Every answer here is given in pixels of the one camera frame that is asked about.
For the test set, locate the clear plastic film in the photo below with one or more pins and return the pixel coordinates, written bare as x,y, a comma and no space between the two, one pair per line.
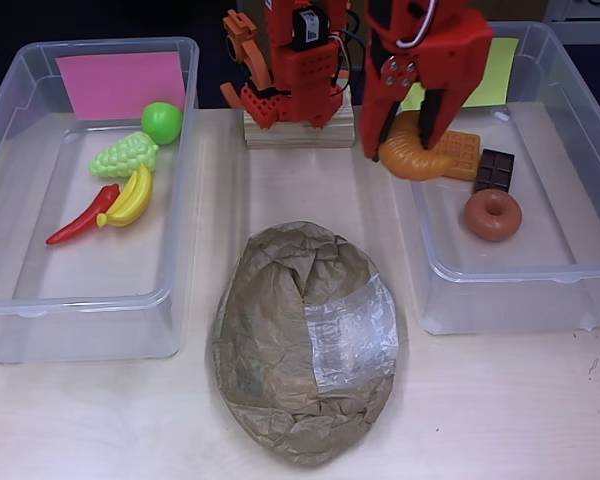
352,335

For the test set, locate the yellow toy banana bunch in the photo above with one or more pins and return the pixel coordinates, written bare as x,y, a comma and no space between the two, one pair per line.
130,200

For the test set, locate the light green toy grapes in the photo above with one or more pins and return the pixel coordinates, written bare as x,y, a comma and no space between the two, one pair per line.
120,157

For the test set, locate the orange toy croissant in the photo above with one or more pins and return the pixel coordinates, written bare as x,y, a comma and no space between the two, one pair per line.
410,160

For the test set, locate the green toy apple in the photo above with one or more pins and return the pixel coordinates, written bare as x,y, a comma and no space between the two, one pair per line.
161,122

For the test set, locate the wooden base block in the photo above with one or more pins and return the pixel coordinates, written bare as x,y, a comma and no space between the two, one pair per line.
300,137

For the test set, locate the brown toy donut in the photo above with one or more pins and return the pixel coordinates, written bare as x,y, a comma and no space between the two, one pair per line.
510,220

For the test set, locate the pink paper label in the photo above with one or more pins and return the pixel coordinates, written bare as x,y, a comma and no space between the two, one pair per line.
110,85

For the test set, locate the crumpled brown paper bag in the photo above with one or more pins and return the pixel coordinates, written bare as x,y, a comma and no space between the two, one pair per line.
270,325

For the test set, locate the clear plastic bin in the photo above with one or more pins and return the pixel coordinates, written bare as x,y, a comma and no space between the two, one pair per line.
105,280
505,275

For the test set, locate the orange toy waffle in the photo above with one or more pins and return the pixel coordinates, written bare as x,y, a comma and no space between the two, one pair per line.
465,155

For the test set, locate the white furniture piece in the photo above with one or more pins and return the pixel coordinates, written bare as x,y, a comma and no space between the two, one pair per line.
580,10

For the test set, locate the red robot arm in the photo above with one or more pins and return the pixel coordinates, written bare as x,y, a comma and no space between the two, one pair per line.
305,85

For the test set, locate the dark brown toy chocolate bar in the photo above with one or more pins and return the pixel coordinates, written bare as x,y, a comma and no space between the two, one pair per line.
495,172

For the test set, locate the red toy chili pepper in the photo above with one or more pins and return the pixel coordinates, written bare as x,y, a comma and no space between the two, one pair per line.
80,225

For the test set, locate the yellow-green paper label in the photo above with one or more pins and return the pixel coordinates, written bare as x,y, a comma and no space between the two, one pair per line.
497,75

